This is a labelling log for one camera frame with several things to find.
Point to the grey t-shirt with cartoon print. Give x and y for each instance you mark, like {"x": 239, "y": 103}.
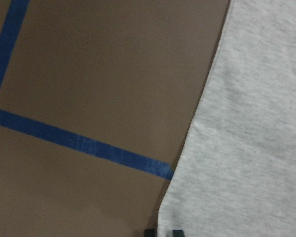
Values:
{"x": 236, "y": 175}

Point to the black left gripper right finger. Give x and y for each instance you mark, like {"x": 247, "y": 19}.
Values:
{"x": 178, "y": 233}

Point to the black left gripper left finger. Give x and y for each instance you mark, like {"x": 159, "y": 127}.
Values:
{"x": 150, "y": 233}

